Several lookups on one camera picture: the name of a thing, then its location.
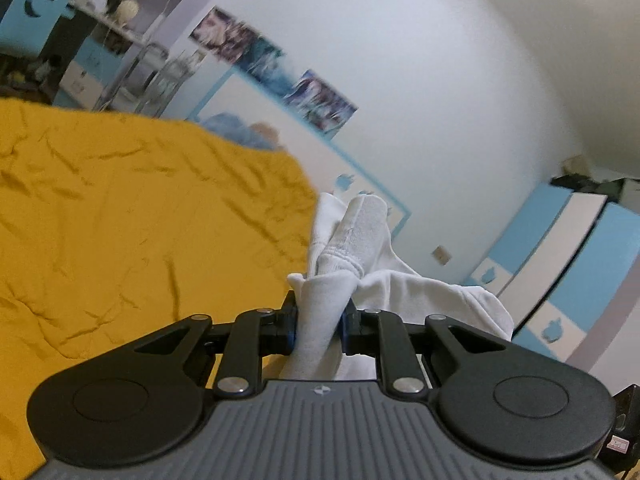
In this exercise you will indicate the cluttered shelf unit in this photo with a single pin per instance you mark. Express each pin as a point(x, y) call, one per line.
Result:
point(100, 40)

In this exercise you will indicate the teal figure wall poster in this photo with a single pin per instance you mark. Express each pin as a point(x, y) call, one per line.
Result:
point(262, 65)

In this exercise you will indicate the dark bags on wardrobe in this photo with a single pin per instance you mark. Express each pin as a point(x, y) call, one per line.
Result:
point(595, 182)

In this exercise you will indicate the purple figure wall poster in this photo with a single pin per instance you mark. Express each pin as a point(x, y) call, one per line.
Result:
point(320, 102)

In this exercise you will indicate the blue pillow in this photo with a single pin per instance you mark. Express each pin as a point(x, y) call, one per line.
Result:
point(235, 127)

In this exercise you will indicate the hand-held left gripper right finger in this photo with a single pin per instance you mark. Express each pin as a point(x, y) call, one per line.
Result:
point(344, 330)

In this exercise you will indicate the beige wall switch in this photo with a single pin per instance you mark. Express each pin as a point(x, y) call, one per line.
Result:
point(442, 255)

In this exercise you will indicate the blue and white wardrobe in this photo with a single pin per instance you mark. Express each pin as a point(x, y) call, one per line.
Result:
point(560, 270)

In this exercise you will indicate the yellow blanket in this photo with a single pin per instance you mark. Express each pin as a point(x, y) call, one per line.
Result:
point(100, 210)

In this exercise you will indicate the dark figure wall poster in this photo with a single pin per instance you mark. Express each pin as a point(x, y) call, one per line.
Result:
point(220, 32)

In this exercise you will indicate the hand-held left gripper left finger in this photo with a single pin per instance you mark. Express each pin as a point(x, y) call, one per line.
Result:
point(291, 335)

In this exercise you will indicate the blue smiling face board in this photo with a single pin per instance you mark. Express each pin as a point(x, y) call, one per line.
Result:
point(32, 15)

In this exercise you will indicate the white garment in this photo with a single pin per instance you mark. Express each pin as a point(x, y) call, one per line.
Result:
point(360, 230)

